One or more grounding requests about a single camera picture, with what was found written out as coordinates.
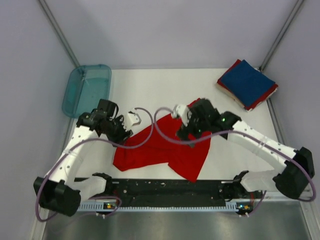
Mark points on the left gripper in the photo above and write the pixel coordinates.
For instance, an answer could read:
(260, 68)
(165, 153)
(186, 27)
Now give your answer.
(123, 134)

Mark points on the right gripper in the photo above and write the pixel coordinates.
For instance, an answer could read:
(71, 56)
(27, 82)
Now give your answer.
(183, 132)

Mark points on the red t shirt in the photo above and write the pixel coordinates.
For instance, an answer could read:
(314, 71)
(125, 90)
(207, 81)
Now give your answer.
(268, 93)
(186, 161)

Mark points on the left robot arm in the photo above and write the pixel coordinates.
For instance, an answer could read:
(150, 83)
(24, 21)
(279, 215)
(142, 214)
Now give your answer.
(58, 191)

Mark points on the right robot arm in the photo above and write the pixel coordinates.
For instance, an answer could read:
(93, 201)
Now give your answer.
(292, 168)

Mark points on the folded cream t shirt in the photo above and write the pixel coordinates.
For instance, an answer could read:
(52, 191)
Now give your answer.
(229, 94)

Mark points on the teal plastic bin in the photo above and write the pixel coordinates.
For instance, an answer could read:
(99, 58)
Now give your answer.
(86, 86)

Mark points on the folded blue t shirt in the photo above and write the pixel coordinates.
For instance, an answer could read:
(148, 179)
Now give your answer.
(247, 82)

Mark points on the folded red t shirt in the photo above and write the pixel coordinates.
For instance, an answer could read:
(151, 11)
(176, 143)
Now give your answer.
(268, 93)

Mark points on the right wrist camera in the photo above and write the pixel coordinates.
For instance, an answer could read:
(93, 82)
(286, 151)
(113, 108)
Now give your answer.
(181, 111)

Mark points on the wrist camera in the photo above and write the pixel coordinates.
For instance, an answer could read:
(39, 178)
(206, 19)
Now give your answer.
(181, 111)
(131, 119)

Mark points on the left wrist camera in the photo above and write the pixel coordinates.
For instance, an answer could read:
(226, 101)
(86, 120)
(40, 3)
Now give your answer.
(131, 119)

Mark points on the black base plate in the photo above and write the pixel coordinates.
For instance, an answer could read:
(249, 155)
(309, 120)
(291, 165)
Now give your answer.
(177, 193)

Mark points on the grey cable duct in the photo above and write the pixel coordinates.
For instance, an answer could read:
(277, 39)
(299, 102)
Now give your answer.
(108, 206)

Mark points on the left aluminium frame post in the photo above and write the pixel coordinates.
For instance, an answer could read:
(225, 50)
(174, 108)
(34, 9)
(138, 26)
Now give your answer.
(58, 32)

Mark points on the aluminium frame post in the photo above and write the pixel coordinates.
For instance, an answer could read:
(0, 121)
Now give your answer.
(282, 33)
(58, 32)

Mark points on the right aluminium frame post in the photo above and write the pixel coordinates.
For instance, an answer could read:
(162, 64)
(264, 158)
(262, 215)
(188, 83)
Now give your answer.
(282, 33)

